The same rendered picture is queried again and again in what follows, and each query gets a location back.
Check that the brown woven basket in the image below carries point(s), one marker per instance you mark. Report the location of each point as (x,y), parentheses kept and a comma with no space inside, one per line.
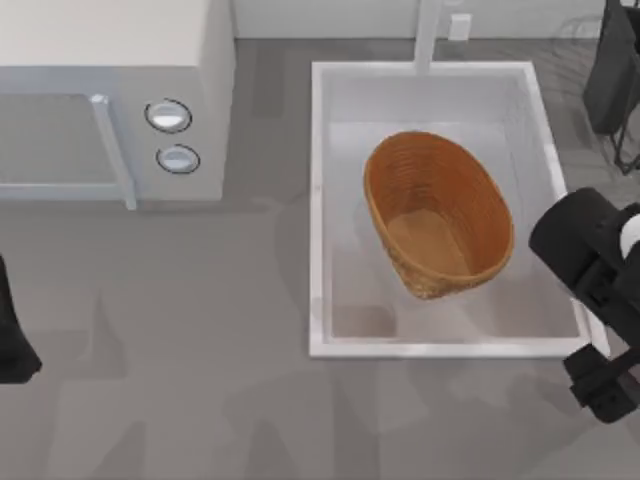
(440,210)

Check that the white sink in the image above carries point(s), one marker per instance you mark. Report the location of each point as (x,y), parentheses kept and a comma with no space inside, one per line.
(345,200)

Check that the tall white tap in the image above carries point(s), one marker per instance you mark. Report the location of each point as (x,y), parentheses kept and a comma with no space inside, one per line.
(424,35)

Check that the small microwave knob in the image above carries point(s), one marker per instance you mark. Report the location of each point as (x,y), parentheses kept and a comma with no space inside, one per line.
(177,159)

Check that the large microwave knob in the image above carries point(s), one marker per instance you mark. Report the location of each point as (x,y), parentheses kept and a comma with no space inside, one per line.
(168,116)

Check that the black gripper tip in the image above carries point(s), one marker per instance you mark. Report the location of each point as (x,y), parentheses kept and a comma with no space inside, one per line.
(12,340)

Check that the pale microwave oven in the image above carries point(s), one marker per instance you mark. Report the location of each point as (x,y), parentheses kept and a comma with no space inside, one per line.
(60,50)

